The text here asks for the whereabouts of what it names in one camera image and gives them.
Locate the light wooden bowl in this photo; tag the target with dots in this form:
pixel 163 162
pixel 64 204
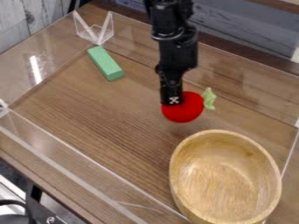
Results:
pixel 224 179

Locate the clear acrylic tray wall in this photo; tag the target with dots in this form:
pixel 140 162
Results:
pixel 89 139

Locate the red plush strawberry toy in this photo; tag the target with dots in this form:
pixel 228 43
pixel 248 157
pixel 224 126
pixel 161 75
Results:
pixel 189 109

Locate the green rectangular block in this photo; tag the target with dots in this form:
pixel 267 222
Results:
pixel 105 64

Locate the clear acrylic corner bracket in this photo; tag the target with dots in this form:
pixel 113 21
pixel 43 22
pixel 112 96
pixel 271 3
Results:
pixel 96 34

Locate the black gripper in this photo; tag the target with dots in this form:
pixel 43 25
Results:
pixel 176 36

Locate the black table clamp mount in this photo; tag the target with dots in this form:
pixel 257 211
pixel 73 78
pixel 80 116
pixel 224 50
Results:
pixel 36 213

